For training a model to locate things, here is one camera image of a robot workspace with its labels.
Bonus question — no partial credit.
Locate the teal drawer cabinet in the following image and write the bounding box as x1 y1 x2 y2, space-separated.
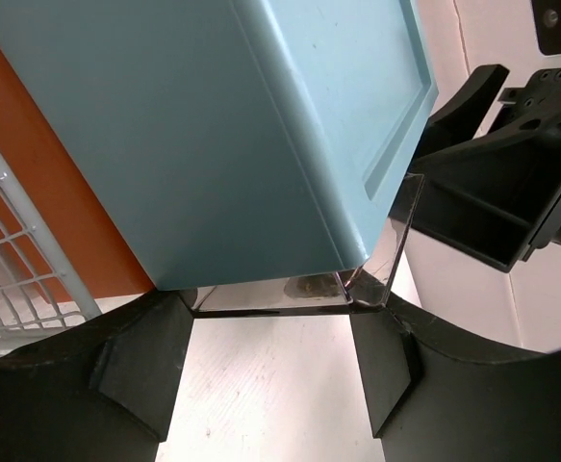
0 1 438 290

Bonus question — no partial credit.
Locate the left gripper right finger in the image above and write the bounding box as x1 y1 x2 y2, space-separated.
349 296 561 461

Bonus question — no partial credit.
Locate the clear plastic drawer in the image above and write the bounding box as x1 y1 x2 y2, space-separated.
191 172 428 321

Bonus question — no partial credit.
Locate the white wire desk organizer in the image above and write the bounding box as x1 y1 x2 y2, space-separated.
0 153 101 356

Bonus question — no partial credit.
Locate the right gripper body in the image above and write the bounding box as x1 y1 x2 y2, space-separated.
512 67 561 262

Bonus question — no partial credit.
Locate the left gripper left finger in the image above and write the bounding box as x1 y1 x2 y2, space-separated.
0 291 194 461

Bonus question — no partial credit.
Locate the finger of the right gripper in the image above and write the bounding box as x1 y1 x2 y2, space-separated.
417 64 509 158
410 129 561 272

